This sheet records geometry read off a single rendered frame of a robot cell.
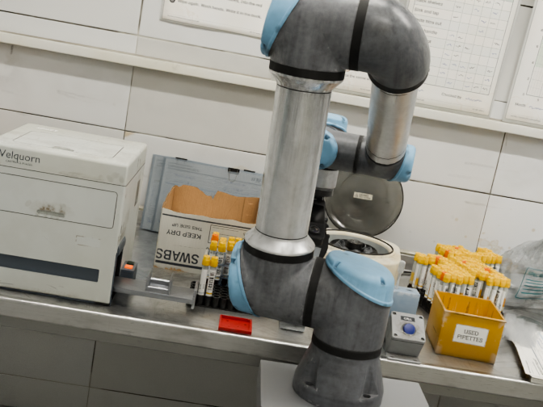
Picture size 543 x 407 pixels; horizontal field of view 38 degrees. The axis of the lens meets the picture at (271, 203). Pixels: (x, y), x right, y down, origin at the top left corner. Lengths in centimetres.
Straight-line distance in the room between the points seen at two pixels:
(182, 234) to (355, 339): 74
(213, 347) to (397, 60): 74
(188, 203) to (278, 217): 95
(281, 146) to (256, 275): 21
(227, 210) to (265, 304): 91
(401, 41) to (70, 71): 125
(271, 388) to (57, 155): 62
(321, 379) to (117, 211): 56
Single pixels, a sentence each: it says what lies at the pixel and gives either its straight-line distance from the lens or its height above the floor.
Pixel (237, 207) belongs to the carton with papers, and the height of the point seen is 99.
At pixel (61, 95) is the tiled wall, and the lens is 223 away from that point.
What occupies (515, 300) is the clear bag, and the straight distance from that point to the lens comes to 220.
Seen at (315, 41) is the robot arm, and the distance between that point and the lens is 114.
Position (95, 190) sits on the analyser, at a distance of 158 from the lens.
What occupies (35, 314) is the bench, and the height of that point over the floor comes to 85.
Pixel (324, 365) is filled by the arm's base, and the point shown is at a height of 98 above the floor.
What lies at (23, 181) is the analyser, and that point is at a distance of 161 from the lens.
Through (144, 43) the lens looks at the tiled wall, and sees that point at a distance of 217.
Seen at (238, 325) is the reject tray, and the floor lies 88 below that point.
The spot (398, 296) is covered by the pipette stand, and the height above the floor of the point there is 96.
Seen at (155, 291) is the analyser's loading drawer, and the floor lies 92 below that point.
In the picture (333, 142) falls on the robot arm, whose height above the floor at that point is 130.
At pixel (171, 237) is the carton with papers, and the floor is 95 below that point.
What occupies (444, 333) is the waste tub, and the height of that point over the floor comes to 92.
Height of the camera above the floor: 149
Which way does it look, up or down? 13 degrees down
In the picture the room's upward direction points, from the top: 10 degrees clockwise
